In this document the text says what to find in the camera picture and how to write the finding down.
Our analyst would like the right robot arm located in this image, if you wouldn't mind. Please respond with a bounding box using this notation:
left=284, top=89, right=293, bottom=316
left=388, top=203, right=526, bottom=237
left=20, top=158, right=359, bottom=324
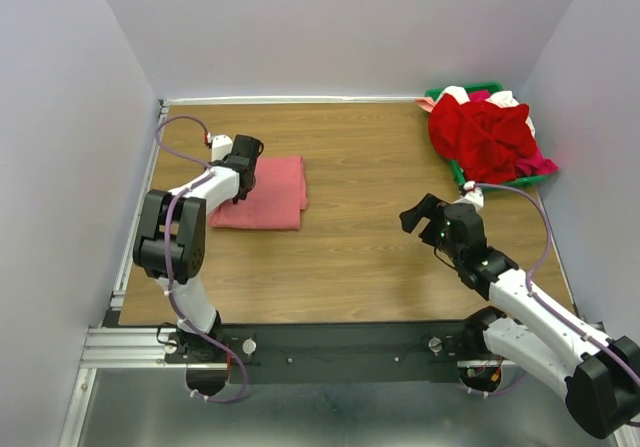
left=399, top=187, right=639, bottom=439

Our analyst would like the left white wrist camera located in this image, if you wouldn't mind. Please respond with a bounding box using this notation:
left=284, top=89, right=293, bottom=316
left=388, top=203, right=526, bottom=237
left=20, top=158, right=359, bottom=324
left=205, top=133, right=233, bottom=162

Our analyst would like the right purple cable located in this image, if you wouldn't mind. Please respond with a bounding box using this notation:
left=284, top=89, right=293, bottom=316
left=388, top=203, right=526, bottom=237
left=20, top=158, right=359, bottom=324
left=462, top=181, right=640, bottom=398

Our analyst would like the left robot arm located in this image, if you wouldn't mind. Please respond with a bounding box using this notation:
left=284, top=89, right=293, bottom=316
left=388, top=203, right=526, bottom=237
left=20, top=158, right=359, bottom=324
left=132, top=134, right=264, bottom=362

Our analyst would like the red t-shirt in bin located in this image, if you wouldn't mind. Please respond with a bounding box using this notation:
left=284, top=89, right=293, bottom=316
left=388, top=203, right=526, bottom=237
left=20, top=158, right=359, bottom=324
left=428, top=93, right=537, bottom=184

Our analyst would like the magenta garment in bin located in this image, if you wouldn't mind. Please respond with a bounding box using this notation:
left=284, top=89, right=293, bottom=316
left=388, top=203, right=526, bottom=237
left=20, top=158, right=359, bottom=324
left=467, top=89, right=560, bottom=178

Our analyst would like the light pink garment in bin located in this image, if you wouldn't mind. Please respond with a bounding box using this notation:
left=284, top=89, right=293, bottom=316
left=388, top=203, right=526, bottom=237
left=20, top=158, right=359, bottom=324
left=414, top=97, right=437, bottom=114

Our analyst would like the green plastic bin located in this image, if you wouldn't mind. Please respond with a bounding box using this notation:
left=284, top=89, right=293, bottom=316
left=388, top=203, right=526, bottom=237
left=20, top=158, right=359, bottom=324
left=423, top=82, right=559, bottom=191

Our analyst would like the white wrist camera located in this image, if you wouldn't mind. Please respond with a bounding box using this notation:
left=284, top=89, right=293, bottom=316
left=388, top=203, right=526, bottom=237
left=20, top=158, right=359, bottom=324
left=205, top=133, right=233, bottom=162
left=456, top=181, right=484, bottom=212

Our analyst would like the salmon pink t-shirt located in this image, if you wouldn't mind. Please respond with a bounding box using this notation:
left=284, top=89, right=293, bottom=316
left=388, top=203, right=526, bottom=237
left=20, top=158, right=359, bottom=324
left=208, top=156, right=308, bottom=231

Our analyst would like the white garment in bin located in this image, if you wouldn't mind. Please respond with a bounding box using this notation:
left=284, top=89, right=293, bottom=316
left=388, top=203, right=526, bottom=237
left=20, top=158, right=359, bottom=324
left=436, top=86, right=519, bottom=108

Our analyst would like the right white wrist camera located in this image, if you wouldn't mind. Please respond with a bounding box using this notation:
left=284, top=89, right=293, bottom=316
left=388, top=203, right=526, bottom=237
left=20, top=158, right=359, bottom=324
left=456, top=181, right=484, bottom=212

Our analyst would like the purple cable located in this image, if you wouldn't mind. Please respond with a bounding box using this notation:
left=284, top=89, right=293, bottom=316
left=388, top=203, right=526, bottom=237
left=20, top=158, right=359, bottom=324
left=462, top=181, right=640, bottom=398
left=153, top=115, right=250, bottom=403

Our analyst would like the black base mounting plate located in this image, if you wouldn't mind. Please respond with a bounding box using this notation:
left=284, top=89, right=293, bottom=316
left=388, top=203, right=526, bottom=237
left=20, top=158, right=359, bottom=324
left=164, top=321, right=521, bottom=403

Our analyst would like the aluminium frame rail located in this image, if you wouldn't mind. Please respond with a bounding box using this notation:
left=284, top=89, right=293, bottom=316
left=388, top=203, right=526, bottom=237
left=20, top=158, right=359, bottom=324
left=57, top=322, right=640, bottom=447

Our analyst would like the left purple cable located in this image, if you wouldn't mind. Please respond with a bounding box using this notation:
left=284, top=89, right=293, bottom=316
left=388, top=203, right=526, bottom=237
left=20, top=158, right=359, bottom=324
left=153, top=115, right=250, bottom=403

